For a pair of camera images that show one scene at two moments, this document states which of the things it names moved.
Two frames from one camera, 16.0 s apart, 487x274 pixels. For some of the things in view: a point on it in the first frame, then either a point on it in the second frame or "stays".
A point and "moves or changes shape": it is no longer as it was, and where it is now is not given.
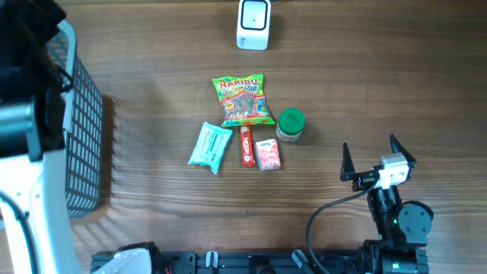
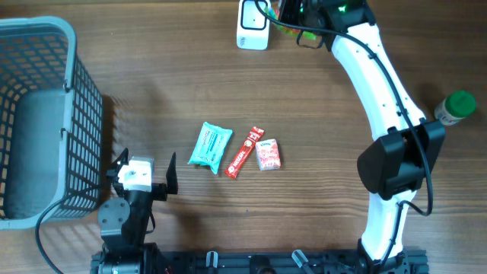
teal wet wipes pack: x=212 y=142 stays
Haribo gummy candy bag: x=243 y=100 -> x=285 y=30
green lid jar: x=291 y=122 -> x=454 y=107
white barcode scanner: x=253 y=24 stays
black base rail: x=249 y=262 stays
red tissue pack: x=268 y=154 stays
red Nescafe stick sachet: x=246 y=146 moves or changes shape
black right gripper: x=363 y=180 -> x=285 y=14
